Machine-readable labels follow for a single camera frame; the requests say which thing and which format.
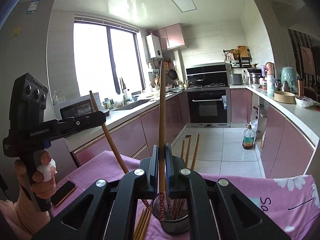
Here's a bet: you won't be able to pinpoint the lone wooden chopstick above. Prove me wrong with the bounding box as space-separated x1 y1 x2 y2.
89 90 129 174

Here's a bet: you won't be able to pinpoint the black mesh cup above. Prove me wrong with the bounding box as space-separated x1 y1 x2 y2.
151 194 189 236

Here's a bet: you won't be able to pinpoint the black wall rack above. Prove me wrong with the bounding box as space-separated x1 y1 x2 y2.
223 46 252 69

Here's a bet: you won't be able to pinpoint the smartphone on table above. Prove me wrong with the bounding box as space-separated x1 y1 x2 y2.
50 180 77 206

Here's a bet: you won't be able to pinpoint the kitchen window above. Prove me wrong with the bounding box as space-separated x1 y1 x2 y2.
73 21 146 99

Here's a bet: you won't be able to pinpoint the person's left hand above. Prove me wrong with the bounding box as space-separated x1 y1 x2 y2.
14 159 56 199

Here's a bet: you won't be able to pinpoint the pink wall cabinet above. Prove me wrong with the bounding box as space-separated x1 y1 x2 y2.
152 23 186 51

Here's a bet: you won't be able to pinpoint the white microwave oven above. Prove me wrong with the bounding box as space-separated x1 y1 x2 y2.
54 94 94 120

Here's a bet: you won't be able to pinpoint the pink thermos jug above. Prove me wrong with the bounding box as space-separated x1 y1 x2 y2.
265 62 276 84

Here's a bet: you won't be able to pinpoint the black built-in oven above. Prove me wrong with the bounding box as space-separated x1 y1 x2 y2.
187 87 231 128

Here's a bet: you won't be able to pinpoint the white water heater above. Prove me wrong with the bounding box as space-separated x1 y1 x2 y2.
146 34 163 59

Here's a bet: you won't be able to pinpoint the black range hood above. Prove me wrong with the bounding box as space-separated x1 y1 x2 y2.
186 62 228 86

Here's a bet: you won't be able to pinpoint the pink base cabinets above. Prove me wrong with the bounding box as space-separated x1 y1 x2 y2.
72 88 316 181

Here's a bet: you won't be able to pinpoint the pink floral tablecloth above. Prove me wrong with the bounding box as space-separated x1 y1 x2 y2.
50 151 319 239

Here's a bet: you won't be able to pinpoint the oil bottle on floor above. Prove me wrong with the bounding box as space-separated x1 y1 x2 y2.
242 124 255 150

